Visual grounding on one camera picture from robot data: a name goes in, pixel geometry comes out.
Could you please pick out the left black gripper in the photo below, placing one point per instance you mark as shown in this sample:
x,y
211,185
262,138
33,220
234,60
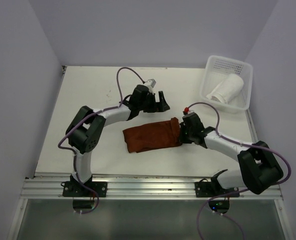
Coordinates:
x,y
157,106

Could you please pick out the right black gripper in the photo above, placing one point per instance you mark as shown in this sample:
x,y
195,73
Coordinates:
x,y
183,140

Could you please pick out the brown towel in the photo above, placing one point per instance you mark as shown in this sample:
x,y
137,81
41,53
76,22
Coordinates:
x,y
153,136

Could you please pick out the white towel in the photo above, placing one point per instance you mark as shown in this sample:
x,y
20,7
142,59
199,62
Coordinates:
x,y
226,90

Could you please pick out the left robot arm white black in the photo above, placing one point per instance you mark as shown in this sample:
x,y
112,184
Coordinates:
x,y
85,130

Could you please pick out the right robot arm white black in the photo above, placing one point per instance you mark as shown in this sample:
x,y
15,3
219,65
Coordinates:
x,y
258,168

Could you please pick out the white plastic basket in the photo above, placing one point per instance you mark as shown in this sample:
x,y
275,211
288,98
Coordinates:
x,y
216,70

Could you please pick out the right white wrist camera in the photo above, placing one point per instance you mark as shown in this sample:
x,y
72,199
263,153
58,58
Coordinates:
x,y
186,111

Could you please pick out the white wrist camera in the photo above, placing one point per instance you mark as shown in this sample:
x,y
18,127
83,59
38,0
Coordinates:
x,y
150,85
186,111

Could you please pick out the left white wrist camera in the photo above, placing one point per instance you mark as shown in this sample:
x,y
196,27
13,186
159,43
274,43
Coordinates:
x,y
150,85

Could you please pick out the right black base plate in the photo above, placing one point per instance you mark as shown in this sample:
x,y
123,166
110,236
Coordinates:
x,y
209,189

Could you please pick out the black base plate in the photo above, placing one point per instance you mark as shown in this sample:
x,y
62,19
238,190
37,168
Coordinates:
x,y
209,189
75,190

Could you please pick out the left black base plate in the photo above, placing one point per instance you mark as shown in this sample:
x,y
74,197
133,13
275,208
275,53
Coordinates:
x,y
75,190

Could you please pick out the aluminium mounting rail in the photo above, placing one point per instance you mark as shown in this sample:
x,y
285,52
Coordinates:
x,y
119,187

